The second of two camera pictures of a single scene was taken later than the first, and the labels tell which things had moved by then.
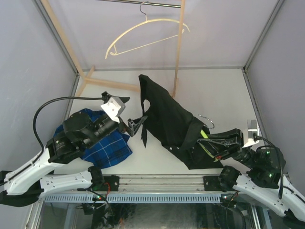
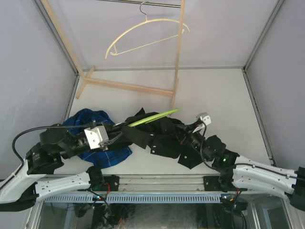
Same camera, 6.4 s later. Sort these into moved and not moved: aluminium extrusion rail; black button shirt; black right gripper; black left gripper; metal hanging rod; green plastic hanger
Moved: black left gripper; black right gripper; black button shirt; green plastic hanger
Not moved: metal hanging rod; aluminium extrusion rail
